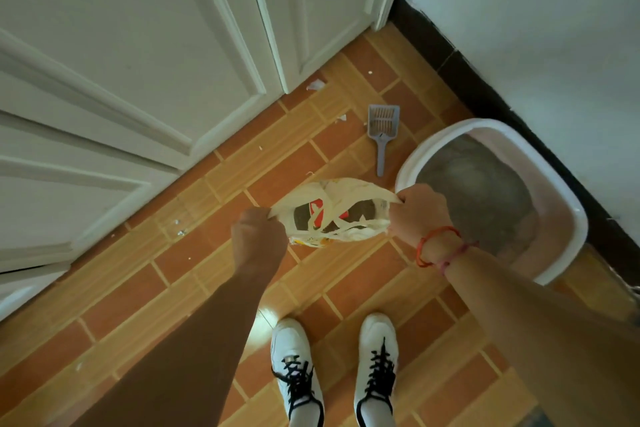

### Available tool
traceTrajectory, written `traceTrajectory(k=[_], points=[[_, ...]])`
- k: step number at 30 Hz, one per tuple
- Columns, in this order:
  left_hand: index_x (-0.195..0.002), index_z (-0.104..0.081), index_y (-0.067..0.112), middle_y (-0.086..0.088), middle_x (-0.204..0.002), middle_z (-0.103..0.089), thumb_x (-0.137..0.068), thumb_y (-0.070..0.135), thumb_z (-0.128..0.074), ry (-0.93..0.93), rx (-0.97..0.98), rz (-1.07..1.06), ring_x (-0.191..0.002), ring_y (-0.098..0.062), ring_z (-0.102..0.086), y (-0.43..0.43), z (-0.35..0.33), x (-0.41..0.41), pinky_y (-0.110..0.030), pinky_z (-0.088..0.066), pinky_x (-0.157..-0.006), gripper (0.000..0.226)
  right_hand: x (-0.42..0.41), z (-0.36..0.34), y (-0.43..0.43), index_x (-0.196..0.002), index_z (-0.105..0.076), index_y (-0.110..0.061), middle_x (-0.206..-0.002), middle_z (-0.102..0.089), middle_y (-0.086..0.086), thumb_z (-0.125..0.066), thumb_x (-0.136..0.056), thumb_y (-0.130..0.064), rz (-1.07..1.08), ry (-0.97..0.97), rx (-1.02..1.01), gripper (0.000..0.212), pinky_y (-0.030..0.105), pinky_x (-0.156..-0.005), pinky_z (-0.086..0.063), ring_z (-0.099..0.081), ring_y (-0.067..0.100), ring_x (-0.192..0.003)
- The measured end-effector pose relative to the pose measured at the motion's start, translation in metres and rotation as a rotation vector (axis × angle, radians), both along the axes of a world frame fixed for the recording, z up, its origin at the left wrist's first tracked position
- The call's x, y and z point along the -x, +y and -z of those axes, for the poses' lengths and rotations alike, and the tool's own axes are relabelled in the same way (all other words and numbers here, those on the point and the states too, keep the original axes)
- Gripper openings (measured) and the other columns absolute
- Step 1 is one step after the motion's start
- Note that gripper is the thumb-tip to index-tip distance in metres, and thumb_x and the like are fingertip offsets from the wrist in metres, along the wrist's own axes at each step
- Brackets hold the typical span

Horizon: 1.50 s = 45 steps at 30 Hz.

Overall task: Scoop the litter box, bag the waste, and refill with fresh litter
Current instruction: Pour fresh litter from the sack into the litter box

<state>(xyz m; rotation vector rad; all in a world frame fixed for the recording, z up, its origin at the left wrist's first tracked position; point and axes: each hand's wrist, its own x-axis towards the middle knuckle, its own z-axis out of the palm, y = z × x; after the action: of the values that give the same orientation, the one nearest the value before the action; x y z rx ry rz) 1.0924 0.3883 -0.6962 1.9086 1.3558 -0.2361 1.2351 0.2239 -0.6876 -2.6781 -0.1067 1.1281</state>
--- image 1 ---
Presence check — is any grey cat litter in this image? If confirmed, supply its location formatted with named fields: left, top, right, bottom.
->
left=415, top=133, right=541, bottom=258

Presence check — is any red string bracelet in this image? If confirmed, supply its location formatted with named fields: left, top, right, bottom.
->
left=415, top=225, right=480, bottom=276

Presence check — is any person's white sneaker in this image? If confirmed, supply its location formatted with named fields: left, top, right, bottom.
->
left=353, top=312, right=400, bottom=427
left=269, top=317, right=326, bottom=427

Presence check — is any person's left hand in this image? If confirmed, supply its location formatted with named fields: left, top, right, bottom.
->
left=231, top=206, right=290, bottom=278

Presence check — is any white yellow cat litter bag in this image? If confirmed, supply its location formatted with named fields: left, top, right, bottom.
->
left=268, top=177, right=405, bottom=248

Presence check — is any person's right forearm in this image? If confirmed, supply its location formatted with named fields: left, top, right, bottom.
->
left=439, top=246, right=640, bottom=427

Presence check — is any grey plastic litter scoop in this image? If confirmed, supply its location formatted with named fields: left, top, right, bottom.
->
left=367, top=103, right=401, bottom=178

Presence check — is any person's white right sneaker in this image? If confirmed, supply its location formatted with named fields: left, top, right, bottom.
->
left=353, top=312, right=400, bottom=427

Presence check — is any person's left forearm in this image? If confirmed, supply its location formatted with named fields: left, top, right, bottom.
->
left=69, top=261, right=281, bottom=427

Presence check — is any person's right hand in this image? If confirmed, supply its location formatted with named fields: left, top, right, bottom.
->
left=389, top=183, right=463, bottom=265

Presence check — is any white pink cat litter box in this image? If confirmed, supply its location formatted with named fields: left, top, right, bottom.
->
left=395, top=117, right=589, bottom=286

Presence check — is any person's white left sneaker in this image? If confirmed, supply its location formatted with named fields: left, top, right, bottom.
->
left=269, top=317, right=326, bottom=427

